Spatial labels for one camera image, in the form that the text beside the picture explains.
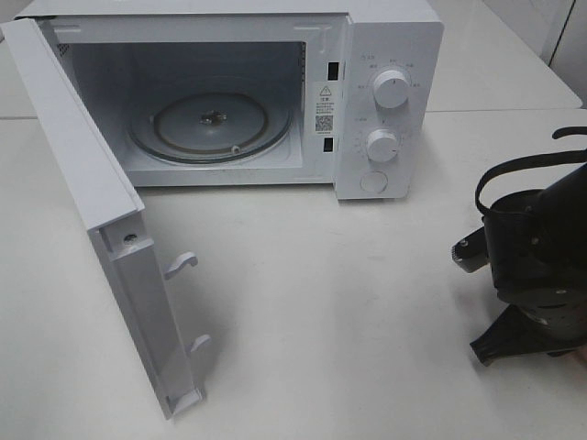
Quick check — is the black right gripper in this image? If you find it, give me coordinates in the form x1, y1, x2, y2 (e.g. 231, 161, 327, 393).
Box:
470, 292, 586, 366

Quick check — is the white round door button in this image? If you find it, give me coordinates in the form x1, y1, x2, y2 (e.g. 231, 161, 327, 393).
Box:
360, 171, 388, 193

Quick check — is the white microwave knob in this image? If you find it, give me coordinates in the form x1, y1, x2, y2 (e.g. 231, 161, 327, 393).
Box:
366, 129, 400, 163
372, 68, 410, 109

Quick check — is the white microwave door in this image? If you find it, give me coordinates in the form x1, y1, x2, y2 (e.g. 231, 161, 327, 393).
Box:
2, 18, 210, 419

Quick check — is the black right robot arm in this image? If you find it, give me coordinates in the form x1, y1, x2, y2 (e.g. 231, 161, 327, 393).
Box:
471, 166, 586, 365

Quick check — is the white microwave oven body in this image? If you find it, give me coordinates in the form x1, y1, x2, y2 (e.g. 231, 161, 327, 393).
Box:
9, 1, 444, 200

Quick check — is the white warning label sticker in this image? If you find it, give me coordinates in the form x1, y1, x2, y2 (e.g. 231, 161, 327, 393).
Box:
311, 81, 340, 136

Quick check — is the glass microwave turntable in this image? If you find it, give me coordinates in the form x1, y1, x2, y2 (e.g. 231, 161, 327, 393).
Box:
128, 92, 293, 164

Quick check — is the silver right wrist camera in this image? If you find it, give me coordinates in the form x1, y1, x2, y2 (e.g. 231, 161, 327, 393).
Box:
451, 226, 489, 273

